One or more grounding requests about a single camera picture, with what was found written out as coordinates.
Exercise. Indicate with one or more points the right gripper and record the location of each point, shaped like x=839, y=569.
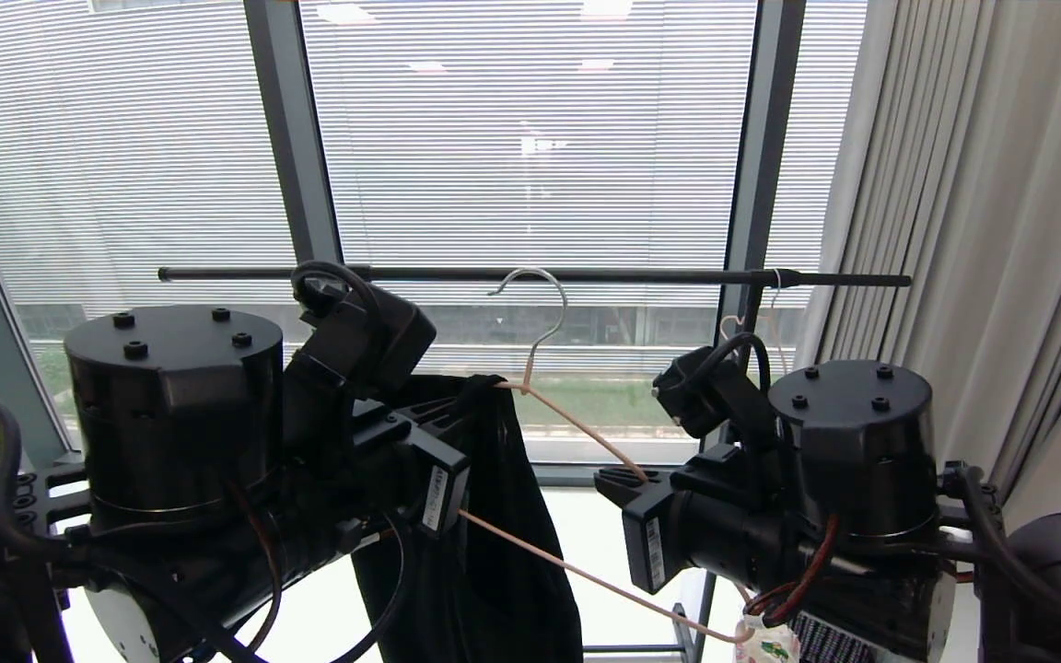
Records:
x=742, y=534

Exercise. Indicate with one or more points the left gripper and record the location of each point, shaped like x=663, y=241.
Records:
x=355, y=516

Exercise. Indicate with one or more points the pink clothes hanger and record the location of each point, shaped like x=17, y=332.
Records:
x=586, y=433
x=724, y=324

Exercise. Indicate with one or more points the black garment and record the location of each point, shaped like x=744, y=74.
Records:
x=494, y=552

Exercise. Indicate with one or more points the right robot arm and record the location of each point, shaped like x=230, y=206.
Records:
x=862, y=442

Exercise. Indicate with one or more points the black clothes rack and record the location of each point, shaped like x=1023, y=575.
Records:
x=632, y=274

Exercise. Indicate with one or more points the cream printed garment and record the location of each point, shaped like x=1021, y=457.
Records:
x=761, y=645

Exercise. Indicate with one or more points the window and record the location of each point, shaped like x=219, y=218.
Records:
x=494, y=138

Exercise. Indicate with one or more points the beige curtain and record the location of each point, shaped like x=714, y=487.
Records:
x=1000, y=230

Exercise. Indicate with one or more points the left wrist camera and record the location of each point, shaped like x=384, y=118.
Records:
x=374, y=341

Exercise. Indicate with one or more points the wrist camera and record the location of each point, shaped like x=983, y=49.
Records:
x=374, y=341
x=687, y=396

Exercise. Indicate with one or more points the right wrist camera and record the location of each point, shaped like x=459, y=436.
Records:
x=687, y=396

